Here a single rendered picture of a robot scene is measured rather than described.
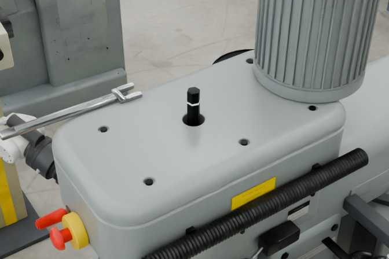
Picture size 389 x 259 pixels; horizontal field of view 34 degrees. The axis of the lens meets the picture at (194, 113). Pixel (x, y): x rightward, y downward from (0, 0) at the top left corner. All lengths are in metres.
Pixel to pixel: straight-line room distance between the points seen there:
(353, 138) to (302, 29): 0.31
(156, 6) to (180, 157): 4.36
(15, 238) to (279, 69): 2.53
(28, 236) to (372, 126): 2.43
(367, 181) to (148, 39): 3.68
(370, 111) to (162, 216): 0.55
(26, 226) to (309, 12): 2.66
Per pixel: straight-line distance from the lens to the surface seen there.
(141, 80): 4.41
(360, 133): 1.26
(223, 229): 0.99
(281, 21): 1.03
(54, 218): 1.16
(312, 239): 1.29
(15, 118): 1.61
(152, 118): 1.05
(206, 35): 4.90
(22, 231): 3.45
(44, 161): 1.59
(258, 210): 1.02
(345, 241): 1.53
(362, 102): 1.34
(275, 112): 1.07
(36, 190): 3.69
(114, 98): 1.09
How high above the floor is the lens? 2.54
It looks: 38 degrees down
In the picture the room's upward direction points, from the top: straight up
